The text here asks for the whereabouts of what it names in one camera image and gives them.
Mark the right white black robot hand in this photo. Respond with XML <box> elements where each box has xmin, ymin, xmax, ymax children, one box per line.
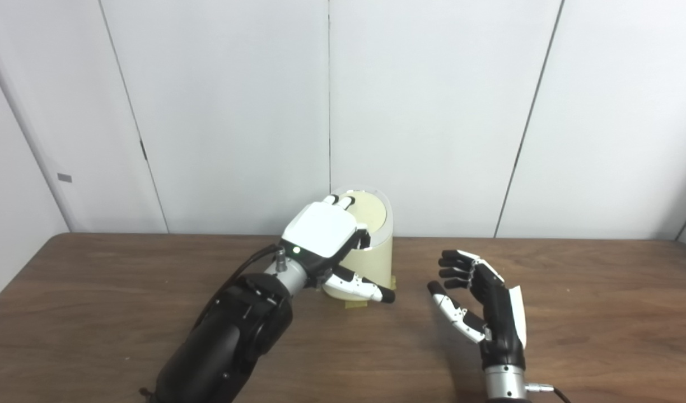
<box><xmin>427</xmin><ymin>249</ymin><xmax>528</xmax><ymax>371</ymax></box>

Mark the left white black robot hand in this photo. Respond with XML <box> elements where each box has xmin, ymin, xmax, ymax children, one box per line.
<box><xmin>279</xmin><ymin>194</ymin><xmax>396</xmax><ymax>304</ymax></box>

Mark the cream round bin lid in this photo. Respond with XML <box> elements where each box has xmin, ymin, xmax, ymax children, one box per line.
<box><xmin>336</xmin><ymin>192</ymin><xmax>387</xmax><ymax>235</ymax></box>

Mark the cream-colored bin body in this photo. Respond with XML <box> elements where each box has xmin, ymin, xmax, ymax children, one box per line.
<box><xmin>326</xmin><ymin>187</ymin><xmax>395</xmax><ymax>301</ymax></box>

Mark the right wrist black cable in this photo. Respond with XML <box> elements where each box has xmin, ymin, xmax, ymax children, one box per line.
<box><xmin>525</xmin><ymin>382</ymin><xmax>572</xmax><ymax>403</ymax></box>

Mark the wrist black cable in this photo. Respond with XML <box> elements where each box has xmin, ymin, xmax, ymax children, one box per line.
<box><xmin>192</xmin><ymin>243</ymin><xmax>284</xmax><ymax>331</ymax></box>
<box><xmin>525</xmin><ymin>382</ymin><xmax>572</xmax><ymax>403</ymax></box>

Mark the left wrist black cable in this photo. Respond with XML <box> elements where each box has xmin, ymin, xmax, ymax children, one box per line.
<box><xmin>192</xmin><ymin>243</ymin><xmax>284</xmax><ymax>331</ymax></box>

